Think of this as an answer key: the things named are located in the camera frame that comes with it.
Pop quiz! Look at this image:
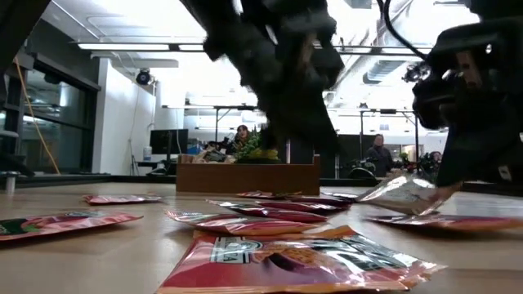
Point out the rig overhead light bar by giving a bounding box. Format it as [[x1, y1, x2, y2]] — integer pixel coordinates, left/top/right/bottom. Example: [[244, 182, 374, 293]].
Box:
[[77, 42, 434, 54]]

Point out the person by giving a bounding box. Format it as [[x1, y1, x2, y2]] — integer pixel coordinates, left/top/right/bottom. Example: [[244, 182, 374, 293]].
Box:
[[232, 124, 251, 152], [427, 150, 445, 172], [364, 133, 394, 177]]

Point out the small grey cylinder post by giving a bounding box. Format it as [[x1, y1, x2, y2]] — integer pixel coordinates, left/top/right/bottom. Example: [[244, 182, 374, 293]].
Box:
[[0, 171, 20, 195]]

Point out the black computer monitor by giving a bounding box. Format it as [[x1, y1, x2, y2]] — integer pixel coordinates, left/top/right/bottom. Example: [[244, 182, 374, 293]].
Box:
[[149, 128, 190, 155]]

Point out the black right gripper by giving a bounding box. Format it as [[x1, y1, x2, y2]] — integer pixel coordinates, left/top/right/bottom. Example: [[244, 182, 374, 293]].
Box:
[[412, 16, 523, 189]]

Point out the yellow hanging cable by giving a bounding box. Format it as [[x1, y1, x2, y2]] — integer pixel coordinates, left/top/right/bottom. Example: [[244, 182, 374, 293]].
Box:
[[13, 56, 62, 176]]

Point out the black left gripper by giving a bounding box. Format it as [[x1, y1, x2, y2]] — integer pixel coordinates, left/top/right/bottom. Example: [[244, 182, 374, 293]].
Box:
[[179, 0, 344, 152]]

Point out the succulent plant in black pot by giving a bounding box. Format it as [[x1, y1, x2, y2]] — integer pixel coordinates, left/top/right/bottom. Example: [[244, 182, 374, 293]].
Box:
[[235, 128, 283, 164]]

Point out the wooden three-compartment tray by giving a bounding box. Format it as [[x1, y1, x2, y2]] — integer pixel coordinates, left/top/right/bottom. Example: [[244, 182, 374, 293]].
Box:
[[175, 154, 322, 196]]

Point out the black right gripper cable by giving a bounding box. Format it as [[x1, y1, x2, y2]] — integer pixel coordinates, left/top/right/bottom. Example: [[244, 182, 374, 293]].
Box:
[[382, 0, 428, 60]]

